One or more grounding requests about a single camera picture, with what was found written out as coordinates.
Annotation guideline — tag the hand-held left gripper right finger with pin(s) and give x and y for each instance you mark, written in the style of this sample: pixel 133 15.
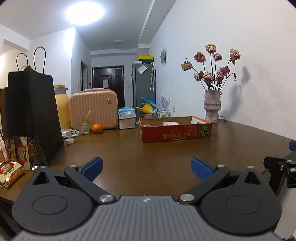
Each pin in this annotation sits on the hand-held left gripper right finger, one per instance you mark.
pixel 201 170

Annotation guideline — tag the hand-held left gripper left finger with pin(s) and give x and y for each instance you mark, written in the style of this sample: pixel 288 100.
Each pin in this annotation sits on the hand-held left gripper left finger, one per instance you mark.
pixel 93 168

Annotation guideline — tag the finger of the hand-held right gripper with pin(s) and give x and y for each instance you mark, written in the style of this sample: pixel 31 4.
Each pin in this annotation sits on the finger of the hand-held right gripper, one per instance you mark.
pixel 275 163
pixel 293 146

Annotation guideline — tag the red orange cardboard box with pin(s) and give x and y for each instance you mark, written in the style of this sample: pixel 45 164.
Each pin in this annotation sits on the red orange cardboard box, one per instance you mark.
pixel 171 134

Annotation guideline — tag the white tissue pack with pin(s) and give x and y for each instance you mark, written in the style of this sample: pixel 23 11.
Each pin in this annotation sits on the white tissue pack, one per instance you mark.
pixel 171 123

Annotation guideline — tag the small white cap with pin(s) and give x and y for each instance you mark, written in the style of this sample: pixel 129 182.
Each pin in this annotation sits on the small white cap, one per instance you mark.
pixel 69 141

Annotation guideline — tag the orange fruit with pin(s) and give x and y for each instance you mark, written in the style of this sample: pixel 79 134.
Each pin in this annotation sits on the orange fruit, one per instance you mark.
pixel 97 128

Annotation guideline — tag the glass cup with straw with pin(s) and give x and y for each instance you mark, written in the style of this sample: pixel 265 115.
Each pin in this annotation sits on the glass cup with straw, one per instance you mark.
pixel 84 128

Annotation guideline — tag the white storage box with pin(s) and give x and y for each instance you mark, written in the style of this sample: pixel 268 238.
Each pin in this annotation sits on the white storage box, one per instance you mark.
pixel 127 123

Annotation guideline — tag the pink ribbed suitcase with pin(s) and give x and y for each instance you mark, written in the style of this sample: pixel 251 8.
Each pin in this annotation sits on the pink ribbed suitcase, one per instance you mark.
pixel 92 109

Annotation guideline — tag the pink textured vase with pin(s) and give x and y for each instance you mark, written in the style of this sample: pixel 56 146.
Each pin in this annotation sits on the pink textured vase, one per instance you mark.
pixel 212 106

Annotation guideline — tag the yellow thermos bottle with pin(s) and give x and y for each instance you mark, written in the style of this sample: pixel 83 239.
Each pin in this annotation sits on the yellow thermos bottle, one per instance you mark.
pixel 62 109

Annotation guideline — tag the snack packets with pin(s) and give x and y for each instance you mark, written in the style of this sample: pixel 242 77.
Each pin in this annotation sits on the snack packets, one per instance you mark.
pixel 23 153

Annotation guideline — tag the purple decorative plant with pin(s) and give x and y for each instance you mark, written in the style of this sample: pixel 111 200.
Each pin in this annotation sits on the purple decorative plant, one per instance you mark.
pixel 165 103

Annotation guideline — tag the yellow watering can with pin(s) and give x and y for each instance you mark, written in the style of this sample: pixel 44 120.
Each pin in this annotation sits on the yellow watering can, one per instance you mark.
pixel 146 108

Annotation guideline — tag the dark brown door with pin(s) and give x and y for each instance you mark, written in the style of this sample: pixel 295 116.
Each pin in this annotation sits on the dark brown door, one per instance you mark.
pixel 116 88

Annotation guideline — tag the flat red gold snack packet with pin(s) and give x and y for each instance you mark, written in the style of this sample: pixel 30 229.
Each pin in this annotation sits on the flat red gold snack packet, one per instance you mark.
pixel 10 173

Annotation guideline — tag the white paper note on door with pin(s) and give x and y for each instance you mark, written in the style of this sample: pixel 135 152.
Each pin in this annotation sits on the white paper note on door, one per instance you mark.
pixel 105 83

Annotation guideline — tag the grey refrigerator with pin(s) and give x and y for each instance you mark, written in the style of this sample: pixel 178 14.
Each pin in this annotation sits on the grey refrigerator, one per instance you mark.
pixel 142 92

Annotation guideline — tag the black paper bag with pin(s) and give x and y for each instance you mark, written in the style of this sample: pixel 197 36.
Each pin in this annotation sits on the black paper bag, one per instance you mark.
pixel 30 104

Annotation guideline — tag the dried pink rose bouquet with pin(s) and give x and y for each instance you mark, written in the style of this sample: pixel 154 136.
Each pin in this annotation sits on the dried pink rose bouquet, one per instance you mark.
pixel 209 77

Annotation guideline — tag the hanging folded umbrella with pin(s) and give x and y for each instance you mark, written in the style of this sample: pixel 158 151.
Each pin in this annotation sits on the hanging folded umbrella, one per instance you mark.
pixel 152 76

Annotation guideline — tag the paper sheet on refrigerator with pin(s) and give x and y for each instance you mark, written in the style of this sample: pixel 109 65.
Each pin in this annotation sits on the paper sheet on refrigerator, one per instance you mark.
pixel 141 69

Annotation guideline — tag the yellow box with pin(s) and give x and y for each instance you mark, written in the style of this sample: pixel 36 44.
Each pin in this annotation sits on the yellow box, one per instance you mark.
pixel 145 57

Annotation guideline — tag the small ceiling lamp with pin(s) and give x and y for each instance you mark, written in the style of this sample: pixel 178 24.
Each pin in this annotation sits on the small ceiling lamp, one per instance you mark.
pixel 118 41

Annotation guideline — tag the bright round ceiling light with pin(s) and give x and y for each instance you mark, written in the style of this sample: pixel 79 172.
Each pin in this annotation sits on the bright round ceiling light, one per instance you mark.
pixel 84 11

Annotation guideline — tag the side door frame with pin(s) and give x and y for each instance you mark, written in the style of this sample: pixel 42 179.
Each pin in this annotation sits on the side door frame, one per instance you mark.
pixel 84 74

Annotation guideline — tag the framed wall picture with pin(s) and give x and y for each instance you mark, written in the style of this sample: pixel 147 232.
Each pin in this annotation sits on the framed wall picture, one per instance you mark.
pixel 163 56

